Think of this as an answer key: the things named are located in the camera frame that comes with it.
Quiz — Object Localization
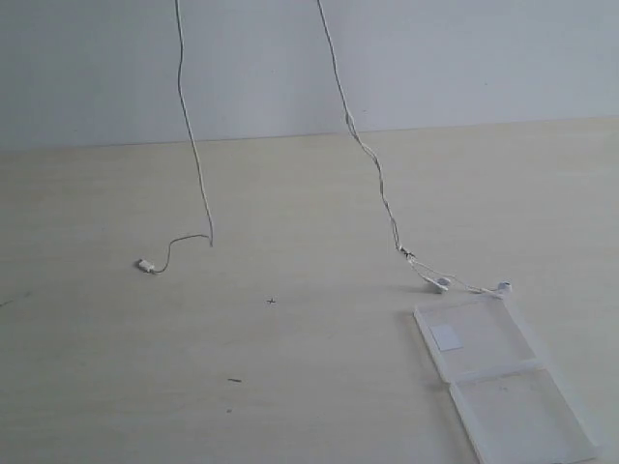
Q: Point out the white wired earphones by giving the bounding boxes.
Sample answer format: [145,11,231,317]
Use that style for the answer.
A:
[134,1,513,298]

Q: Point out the clear plastic storage case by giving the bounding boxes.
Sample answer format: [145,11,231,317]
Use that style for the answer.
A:
[413,294,601,463]

